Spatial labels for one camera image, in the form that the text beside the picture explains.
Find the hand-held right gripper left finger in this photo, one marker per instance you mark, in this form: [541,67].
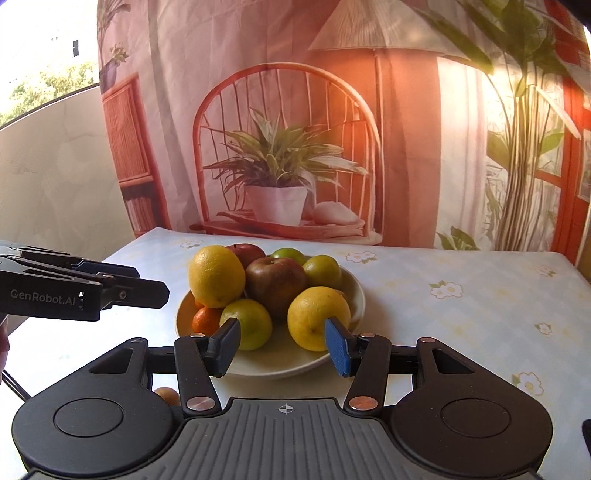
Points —
[226,346]

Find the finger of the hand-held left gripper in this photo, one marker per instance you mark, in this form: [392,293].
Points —
[138,295]
[92,265]

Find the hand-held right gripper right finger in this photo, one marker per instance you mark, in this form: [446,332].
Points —
[338,348]

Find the orange mandarin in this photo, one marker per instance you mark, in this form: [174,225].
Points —
[207,321]

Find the large green jujube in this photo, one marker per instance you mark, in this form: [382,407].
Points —
[251,318]

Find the yellow citrus fruit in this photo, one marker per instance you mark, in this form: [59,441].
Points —
[214,277]
[311,318]

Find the cream ceramic plate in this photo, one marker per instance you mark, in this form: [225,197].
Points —
[286,362]

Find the brownish red apple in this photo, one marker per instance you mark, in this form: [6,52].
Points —
[277,288]

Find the yellow-green jujube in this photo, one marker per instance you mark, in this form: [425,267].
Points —
[323,272]

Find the person's left hand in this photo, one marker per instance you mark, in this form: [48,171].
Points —
[3,353]

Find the small brown fruit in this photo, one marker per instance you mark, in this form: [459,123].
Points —
[167,395]

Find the floral tablecloth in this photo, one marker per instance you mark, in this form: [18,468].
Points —
[461,314]

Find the green trees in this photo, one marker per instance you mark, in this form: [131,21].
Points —
[51,92]

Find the printed backdrop cloth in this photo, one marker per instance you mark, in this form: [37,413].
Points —
[286,92]

